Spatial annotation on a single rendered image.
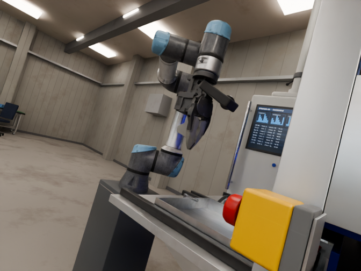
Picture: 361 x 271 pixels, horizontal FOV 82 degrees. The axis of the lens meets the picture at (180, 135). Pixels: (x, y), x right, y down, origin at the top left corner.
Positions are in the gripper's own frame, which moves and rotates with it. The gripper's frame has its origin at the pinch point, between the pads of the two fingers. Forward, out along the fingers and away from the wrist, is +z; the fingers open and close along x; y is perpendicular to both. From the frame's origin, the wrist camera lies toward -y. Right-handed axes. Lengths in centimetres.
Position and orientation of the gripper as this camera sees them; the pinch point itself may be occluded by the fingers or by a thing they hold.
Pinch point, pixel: (192, 145)
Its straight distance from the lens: 56.9
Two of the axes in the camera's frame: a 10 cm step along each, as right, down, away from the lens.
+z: -2.8, 9.6, -0.6
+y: -7.4, -1.7, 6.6
